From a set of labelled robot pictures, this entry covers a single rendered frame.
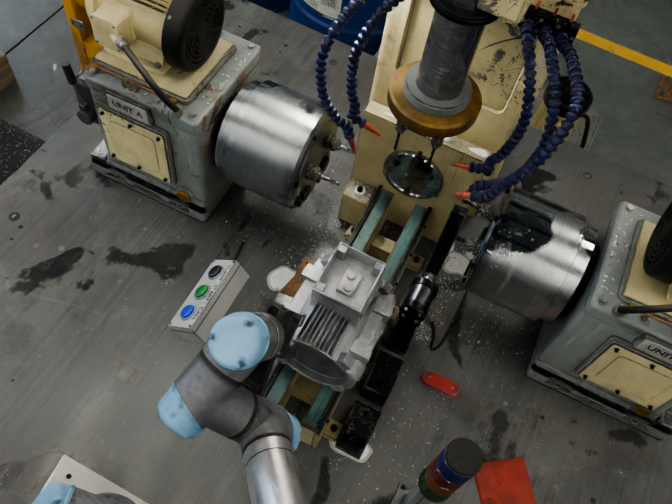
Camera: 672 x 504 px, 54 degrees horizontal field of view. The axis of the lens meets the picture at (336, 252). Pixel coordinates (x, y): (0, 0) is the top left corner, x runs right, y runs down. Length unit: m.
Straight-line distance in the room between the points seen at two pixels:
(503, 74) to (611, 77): 2.25
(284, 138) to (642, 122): 2.42
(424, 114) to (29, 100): 2.24
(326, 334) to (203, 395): 0.37
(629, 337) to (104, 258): 1.18
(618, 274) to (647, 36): 2.76
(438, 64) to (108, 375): 0.95
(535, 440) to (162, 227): 1.02
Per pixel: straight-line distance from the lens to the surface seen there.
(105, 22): 1.44
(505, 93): 1.51
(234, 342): 0.90
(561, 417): 1.64
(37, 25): 3.55
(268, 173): 1.45
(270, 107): 1.46
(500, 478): 1.54
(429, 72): 1.23
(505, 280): 1.39
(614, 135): 3.43
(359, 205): 1.65
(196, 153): 1.51
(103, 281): 1.66
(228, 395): 0.95
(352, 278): 1.26
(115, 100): 1.53
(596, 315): 1.37
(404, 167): 1.56
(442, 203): 1.62
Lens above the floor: 2.22
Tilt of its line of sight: 58 degrees down
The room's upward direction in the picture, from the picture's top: 12 degrees clockwise
